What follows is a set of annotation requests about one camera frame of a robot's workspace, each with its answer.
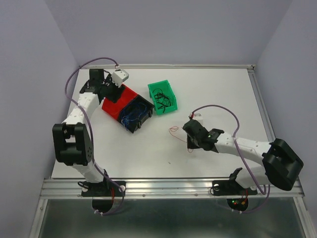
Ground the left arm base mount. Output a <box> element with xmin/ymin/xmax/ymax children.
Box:
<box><xmin>77</xmin><ymin>181</ymin><xmax>125</xmax><ymax>197</ymax></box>

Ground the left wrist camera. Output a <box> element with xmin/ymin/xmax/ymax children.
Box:
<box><xmin>111</xmin><ymin>69</ymin><xmax>129</xmax><ymax>87</ymax></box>

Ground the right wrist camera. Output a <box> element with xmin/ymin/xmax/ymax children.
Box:
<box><xmin>189</xmin><ymin>113</ymin><xmax>204</xmax><ymax>126</ymax></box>

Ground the aluminium right rail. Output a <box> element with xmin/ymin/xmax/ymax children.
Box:
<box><xmin>247</xmin><ymin>69</ymin><xmax>289</xmax><ymax>177</ymax></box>

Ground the aluminium rail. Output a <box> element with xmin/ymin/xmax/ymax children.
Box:
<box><xmin>79</xmin><ymin>64</ymin><xmax>256</xmax><ymax>69</ymax></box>
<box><xmin>39</xmin><ymin>176</ymin><xmax>305</xmax><ymax>199</ymax></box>
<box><xmin>247</xmin><ymin>69</ymin><xmax>289</xmax><ymax>177</ymax></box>

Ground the aluminium front rail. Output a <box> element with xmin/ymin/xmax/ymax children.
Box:
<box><xmin>39</xmin><ymin>176</ymin><xmax>305</xmax><ymax>199</ymax></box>

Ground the aluminium back rail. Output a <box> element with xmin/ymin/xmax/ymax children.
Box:
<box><xmin>79</xmin><ymin>64</ymin><xmax>256</xmax><ymax>69</ymax></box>

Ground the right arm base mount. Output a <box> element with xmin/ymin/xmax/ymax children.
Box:
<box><xmin>209</xmin><ymin>168</ymin><xmax>258</xmax><ymax>196</ymax></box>

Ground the orange cable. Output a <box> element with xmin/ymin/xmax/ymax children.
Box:
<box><xmin>168</xmin><ymin>125</ymin><xmax>195</xmax><ymax>153</ymax></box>

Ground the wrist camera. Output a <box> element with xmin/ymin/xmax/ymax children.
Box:
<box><xmin>189</xmin><ymin>113</ymin><xmax>204</xmax><ymax>126</ymax></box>
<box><xmin>111</xmin><ymin>69</ymin><xmax>129</xmax><ymax>87</ymax></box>

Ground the green plastic bin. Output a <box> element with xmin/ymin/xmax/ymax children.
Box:
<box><xmin>148</xmin><ymin>80</ymin><xmax>178</xmax><ymax>116</ymax></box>

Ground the black plastic bin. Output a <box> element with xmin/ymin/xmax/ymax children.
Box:
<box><xmin>118</xmin><ymin>95</ymin><xmax>154</xmax><ymax>133</ymax></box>

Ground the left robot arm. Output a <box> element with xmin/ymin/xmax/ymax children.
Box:
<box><xmin>52</xmin><ymin>69</ymin><xmax>129</xmax><ymax>195</ymax></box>

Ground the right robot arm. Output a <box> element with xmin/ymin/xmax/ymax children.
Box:
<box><xmin>183</xmin><ymin>119</ymin><xmax>304</xmax><ymax>196</ymax></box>

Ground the black cable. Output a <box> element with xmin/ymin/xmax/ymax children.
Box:
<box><xmin>152</xmin><ymin>88</ymin><xmax>175</xmax><ymax>111</ymax></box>

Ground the red plastic bin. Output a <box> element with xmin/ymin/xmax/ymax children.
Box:
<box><xmin>102</xmin><ymin>84</ymin><xmax>138</xmax><ymax>120</ymax></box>

